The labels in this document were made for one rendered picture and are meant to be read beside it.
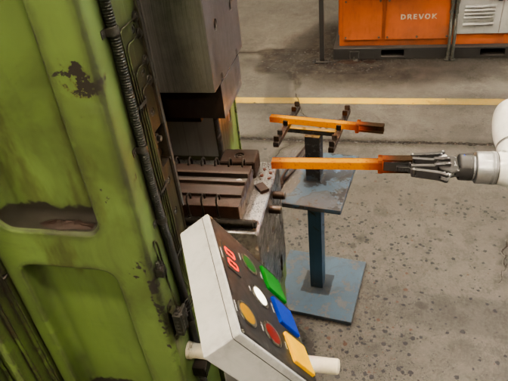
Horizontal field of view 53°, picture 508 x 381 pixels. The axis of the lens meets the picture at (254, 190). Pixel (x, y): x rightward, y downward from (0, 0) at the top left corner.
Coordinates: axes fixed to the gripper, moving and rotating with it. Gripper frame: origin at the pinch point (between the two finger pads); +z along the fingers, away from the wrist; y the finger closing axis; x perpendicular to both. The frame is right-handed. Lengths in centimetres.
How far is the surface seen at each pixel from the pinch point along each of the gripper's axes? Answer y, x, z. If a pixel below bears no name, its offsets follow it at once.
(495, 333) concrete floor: 32, -106, -50
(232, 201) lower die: -10.0, -8.9, 46.2
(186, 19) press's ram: -18, 47, 49
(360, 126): 47, -15, 11
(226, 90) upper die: -9, 26, 44
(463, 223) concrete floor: 106, -106, -45
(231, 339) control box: -74, 12, 29
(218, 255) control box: -56, 13, 36
